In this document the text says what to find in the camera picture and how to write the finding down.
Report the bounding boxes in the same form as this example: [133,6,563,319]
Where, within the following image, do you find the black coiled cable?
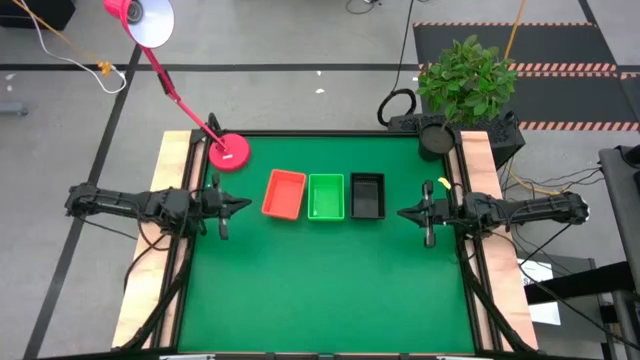
[376,0,418,128]

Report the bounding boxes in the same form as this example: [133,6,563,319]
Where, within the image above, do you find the black metal beam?
[524,260,640,306]

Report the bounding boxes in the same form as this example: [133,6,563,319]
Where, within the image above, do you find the orange plastic slotted basket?
[261,168,308,222]
[261,172,304,222]

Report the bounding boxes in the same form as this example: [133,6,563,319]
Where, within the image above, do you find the black plant pot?
[418,123,457,163]

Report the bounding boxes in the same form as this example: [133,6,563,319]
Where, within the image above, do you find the black perforated box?
[387,110,527,171]

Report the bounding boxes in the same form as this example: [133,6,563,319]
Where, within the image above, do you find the light wooden plank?
[111,130,207,350]
[458,130,540,352]

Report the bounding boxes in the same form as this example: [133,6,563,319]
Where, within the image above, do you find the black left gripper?
[202,172,253,241]

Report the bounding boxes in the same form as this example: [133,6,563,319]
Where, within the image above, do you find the white paper sheet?
[518,258,562,327]

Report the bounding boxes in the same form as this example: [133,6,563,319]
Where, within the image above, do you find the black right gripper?
[397,180,454,249]

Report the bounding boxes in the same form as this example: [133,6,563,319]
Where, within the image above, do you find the gray pipe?
[0,101,29,118]

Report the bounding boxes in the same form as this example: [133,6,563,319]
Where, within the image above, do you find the black hazard striped mat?
[412,21,640,133]

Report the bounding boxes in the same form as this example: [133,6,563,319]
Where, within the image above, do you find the gray cart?
[598,144,640,296]

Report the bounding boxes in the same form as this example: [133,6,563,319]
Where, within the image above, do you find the green leafy potted tree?
[415,33,519,127]

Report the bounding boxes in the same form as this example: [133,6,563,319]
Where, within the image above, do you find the white cable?
[19,0,128,96]

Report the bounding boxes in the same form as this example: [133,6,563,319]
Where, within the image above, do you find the orange cable with yellow plug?
[10,0,113,77]

